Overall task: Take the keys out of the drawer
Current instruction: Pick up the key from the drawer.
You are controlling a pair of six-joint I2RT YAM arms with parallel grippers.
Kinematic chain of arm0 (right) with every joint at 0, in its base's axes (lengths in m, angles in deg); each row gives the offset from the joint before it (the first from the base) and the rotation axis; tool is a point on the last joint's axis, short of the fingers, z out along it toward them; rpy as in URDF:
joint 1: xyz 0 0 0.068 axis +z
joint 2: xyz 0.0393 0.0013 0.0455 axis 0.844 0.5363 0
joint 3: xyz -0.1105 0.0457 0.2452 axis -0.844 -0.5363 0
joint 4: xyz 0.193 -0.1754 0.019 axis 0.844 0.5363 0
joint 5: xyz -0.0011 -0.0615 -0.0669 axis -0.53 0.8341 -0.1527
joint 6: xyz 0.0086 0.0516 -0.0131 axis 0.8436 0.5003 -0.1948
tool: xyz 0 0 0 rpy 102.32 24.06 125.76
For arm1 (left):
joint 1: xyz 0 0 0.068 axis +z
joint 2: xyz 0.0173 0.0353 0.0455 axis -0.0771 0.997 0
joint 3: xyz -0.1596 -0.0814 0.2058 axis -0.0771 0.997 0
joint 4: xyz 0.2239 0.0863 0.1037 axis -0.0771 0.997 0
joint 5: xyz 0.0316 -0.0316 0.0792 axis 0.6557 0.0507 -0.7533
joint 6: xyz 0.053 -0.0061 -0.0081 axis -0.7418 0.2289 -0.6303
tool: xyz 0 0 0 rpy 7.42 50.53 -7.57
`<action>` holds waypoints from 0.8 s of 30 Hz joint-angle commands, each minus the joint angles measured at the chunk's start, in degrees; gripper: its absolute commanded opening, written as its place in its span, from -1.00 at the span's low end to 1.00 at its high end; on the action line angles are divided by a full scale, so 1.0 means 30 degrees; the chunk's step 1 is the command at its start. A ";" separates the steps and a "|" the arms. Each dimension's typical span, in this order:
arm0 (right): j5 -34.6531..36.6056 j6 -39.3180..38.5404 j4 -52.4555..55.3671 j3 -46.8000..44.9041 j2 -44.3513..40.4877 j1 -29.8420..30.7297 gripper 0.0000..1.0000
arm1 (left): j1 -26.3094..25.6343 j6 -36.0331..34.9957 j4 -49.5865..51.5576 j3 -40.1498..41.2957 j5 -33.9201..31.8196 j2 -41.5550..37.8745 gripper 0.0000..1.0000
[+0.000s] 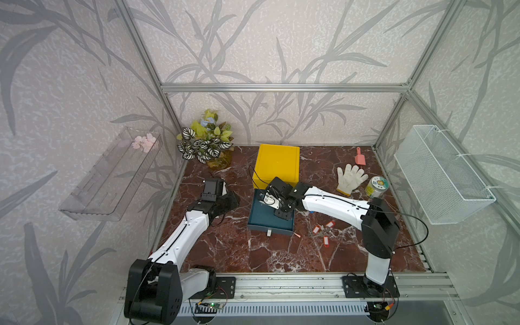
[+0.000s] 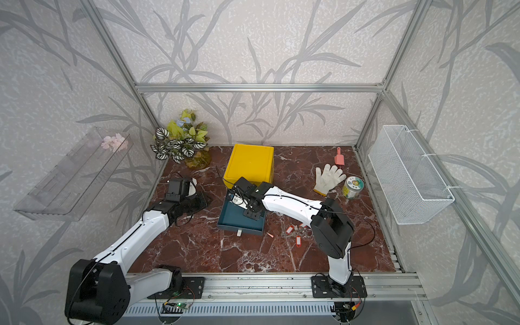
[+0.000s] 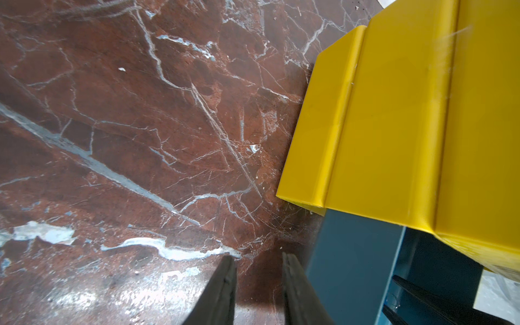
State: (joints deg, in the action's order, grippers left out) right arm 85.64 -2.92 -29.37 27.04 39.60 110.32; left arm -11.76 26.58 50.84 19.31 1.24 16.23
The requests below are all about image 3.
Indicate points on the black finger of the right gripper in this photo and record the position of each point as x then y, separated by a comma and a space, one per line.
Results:
392, 316
453, 312

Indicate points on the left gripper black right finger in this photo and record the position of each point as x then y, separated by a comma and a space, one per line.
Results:
301, 303

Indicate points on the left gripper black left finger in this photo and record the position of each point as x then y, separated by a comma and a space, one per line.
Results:
216, 305

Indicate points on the blue drawer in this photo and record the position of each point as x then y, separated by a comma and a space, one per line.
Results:
355, 258

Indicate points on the yellow drawer cabinet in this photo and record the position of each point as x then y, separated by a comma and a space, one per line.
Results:
413, 119

